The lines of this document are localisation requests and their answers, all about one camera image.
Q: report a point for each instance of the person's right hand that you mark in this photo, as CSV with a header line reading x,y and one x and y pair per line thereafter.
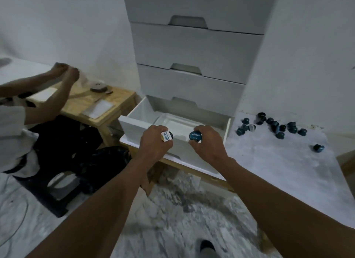
x,y
212,148

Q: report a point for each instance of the person's left hand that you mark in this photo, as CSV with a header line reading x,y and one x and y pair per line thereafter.
x,y
151,147

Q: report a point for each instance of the teal capsule white lid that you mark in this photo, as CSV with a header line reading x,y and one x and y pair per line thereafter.
x,y
166,136

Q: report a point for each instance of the teal capsule blue lid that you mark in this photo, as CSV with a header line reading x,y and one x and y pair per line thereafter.
x,y
195,136

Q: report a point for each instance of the cluster of dark teal capsules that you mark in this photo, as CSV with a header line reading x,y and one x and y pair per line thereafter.
x,y
280,135

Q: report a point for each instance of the person's right forearm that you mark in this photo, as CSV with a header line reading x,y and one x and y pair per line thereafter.
x,y
277,205

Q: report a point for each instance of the person's left forearm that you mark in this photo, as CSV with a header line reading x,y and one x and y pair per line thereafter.
x,y
97,216

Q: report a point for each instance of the person's black right shoe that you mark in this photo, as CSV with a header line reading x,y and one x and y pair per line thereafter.
x,y
206,245

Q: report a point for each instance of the white drawer cabinet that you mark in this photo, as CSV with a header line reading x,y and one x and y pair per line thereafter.
x,y
194,50

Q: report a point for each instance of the clear plastic tray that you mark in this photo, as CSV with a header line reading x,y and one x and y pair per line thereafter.
x,y
177,124

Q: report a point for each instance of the black plastic bag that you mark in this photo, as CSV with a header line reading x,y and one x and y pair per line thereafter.
x,y
111,166

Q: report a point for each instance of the brown wooden side table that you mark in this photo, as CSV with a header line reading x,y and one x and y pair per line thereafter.
x,y
122,97

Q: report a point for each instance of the white plastic sheet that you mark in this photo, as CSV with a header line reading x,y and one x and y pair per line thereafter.
x,y
98,109
45,94

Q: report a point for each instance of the white marble table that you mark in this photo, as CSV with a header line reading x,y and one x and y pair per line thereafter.
x,y
277,166

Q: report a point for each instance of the metal spoon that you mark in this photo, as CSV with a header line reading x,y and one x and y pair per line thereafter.
x,y
108,92

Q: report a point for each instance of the grey round dish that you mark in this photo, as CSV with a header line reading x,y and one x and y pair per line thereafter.
x,y
98,88

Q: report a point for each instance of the white desk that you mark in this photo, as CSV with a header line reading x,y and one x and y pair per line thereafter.
x,y
22,72

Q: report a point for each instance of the black object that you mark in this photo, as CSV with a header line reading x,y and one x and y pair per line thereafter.
x,y
4,62

